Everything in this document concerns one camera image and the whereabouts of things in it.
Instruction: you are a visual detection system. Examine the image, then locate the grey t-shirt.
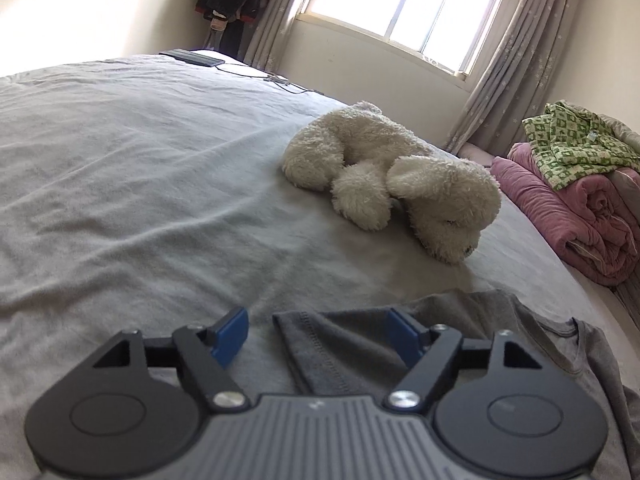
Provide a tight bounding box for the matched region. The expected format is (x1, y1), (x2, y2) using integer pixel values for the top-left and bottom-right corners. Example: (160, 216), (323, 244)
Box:
(273, 290), (639, 479)

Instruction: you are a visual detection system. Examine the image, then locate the grey bed sheet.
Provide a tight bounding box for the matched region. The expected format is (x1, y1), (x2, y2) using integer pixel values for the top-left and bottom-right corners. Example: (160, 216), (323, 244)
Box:
(1, 55), (639, 479)

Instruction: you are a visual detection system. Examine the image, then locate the white plush dog toy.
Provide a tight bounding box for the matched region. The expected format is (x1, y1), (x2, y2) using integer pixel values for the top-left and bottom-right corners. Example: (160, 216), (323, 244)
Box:
(282, 102), (501, 264)

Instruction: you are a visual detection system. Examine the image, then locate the folded pink quilt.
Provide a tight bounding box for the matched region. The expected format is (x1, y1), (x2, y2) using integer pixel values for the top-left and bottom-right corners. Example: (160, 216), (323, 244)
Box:
(490, 143), (639, 287)

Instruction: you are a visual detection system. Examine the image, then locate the green patterned blanket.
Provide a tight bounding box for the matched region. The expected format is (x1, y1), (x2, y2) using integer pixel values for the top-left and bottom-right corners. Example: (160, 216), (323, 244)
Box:
(522, 101), (612, 191)

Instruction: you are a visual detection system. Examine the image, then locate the grey window curtain right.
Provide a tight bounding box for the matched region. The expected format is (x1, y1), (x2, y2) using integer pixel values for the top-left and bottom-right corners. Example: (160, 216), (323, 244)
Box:
(445, 0), (580, 156)

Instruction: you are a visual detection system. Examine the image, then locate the grey window curtain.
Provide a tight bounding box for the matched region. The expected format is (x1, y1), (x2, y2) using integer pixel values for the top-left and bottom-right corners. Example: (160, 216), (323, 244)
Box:
(242, 0), (310, 73)
(445, 0), (580, 156)

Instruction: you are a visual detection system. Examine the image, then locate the dark tablet on bed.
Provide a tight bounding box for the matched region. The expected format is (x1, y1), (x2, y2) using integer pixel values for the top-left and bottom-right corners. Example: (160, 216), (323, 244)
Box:
(160, 49), (226, 67)

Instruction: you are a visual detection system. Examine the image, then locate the grey window curtain left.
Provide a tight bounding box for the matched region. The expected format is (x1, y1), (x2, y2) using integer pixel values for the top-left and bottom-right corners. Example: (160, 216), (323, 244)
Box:
(242, 0), (310, 73)

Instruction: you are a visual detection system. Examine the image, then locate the black cable on bed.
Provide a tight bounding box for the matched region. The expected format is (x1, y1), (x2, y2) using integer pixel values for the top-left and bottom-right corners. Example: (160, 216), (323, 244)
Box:
(214, 62), (321, 97)

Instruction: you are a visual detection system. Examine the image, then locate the window with white frame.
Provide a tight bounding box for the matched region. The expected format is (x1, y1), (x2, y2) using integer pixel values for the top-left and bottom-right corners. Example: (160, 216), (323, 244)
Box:
(304, 0), (502, 77)

